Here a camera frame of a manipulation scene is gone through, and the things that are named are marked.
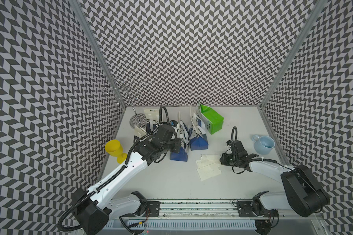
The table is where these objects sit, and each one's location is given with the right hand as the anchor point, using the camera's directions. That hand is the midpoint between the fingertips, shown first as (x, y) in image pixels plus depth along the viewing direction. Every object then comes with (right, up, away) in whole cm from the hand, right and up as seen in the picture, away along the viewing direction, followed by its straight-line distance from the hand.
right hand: (220, 161), depth 90 cm
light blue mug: (+27, +10, 0) cm, 29 cm away
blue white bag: (-24, +18, -14) cm, 33 cm away
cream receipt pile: (-8, -2, -3) cm, 9 cm away
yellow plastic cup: (-61, +11, -11) cm, 63 cm away
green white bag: (-2, +25, +7) cm, 26 cm away
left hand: (-26, +14, -14) cm, 33 cm away
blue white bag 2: (-15, +17, -11) cm, 26 cm away
